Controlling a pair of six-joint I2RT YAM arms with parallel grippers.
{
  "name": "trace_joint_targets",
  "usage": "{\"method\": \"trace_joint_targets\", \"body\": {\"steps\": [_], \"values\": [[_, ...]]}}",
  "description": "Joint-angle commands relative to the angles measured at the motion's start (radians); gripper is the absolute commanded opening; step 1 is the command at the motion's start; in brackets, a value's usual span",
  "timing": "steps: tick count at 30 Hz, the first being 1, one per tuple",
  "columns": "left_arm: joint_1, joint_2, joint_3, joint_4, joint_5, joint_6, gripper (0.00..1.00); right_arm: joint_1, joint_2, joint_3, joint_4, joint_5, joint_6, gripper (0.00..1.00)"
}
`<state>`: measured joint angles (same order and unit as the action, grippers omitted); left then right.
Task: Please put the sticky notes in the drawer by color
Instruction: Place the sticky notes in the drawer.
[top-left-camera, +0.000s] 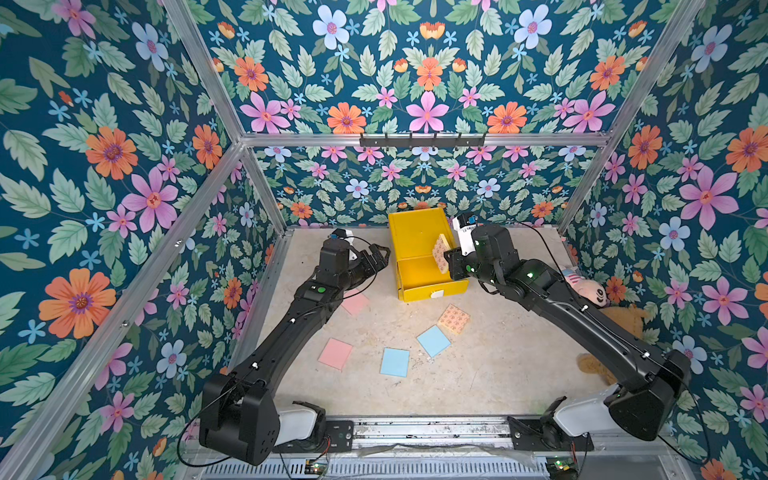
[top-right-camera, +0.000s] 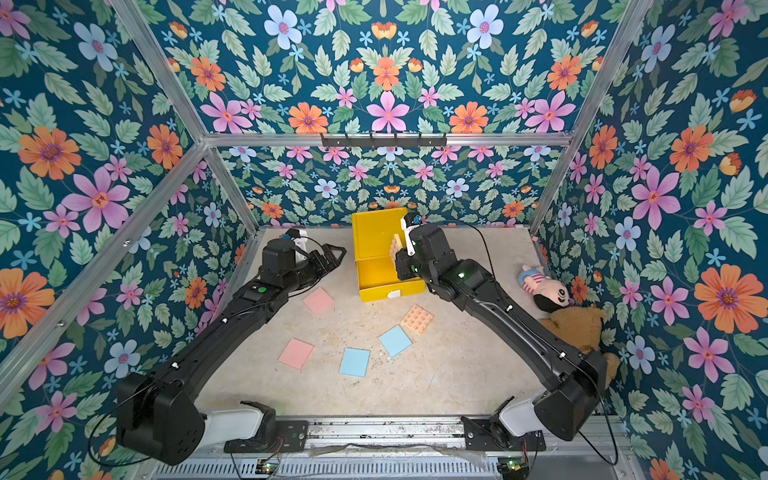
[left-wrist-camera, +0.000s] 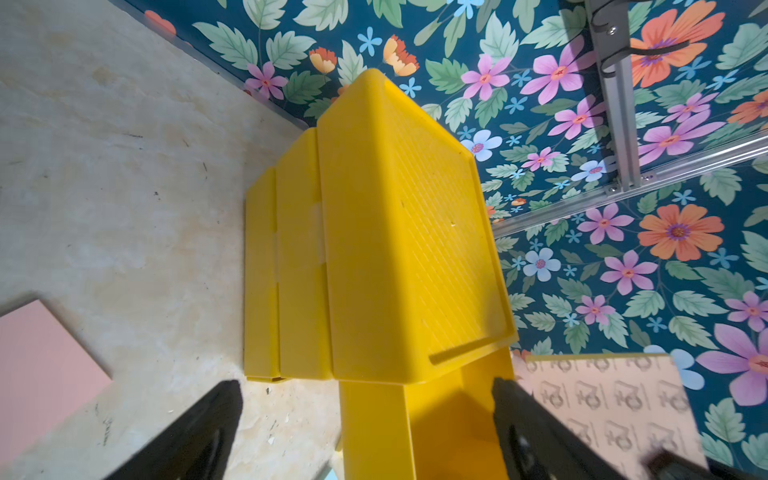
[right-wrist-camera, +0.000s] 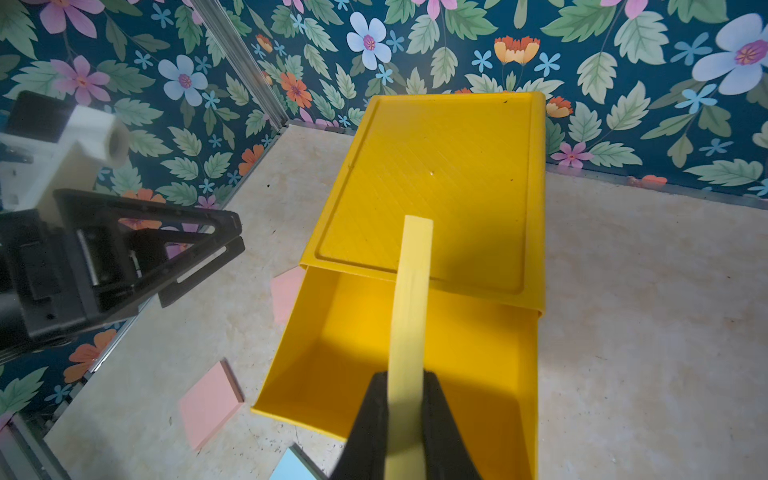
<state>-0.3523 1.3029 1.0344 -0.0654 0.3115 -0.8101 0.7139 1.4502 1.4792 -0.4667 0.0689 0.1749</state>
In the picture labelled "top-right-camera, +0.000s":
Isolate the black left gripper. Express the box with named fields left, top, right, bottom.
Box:
left=278, top=244, right=346, bottom=295

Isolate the orange patterned sticky note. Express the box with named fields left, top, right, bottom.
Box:
left=389, top=234, right=403, bottom=264
left=400, top=304, right=435, bottom=335

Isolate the yellow drawer cabinet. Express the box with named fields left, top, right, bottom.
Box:
left=352, top=208, right=426, bottom=303

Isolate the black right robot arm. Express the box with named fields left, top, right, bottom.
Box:
left=395, top=215, right=608, bottom=441

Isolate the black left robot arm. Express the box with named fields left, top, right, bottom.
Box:
left=116, top=237, right=347, bottom=465

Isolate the pink sticky note upper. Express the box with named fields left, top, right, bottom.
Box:
left=303, top=288, right=334, bottom=317

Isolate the pink sticky note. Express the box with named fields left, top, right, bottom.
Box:
left=303, top=288, right=334, bottom=317
left=278, top=338, right=314, bottom=371

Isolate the blue sticky note right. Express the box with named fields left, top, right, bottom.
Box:
left=379, top=326, right=412, bottom=358

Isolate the blue sticky note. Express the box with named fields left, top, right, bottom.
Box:
left=379, top=326, right=412, bottom=358
left=339, top=348, right=370, bottom=378

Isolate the pink sticky note lower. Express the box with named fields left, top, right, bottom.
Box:
left=278, top=338, right=314, bottom=371

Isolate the blue sticky note left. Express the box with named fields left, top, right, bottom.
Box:
left=339, top=348, right=370, bottom=378

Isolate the pink plush doll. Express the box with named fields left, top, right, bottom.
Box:
left=518, top=265, right=574, bottom=313

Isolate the brown teddy bear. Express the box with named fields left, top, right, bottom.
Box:
left=540, top=306, right=606, bottom=355

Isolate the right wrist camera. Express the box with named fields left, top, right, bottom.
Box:
left=400, top=211, right=421, bottom=256

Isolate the metal hook rail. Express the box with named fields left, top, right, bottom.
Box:
left=320, top=133, right=448, bottom=149

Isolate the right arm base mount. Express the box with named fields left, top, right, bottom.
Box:
left=460, top=396, right=546, bottom=453

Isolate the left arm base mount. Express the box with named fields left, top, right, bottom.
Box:
left=223, top=401, right=309, bottom=454

